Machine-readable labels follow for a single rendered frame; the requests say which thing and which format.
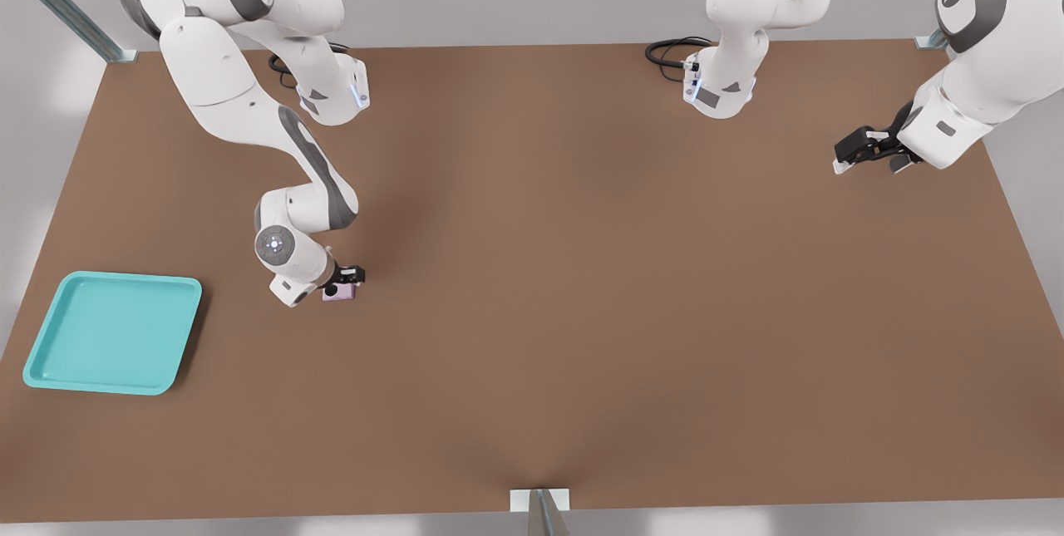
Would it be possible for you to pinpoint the pale blue-green tray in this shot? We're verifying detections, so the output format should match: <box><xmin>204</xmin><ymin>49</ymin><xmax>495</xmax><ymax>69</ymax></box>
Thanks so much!
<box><xmin>22</xmin><ymin>271</ymin><xmax>204</xmax><ymax>396</ymax></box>

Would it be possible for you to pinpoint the black cable loop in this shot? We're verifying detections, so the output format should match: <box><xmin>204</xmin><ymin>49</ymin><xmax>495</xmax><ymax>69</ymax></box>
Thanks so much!
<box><xmin>645</xmin><ymin>37</ymin><xmax>716</xmax><ymax>70</ymax></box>
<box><xmin>268</xmin><ymin>42</ymin><xmax>352</xmax><ymax>90</ymax></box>

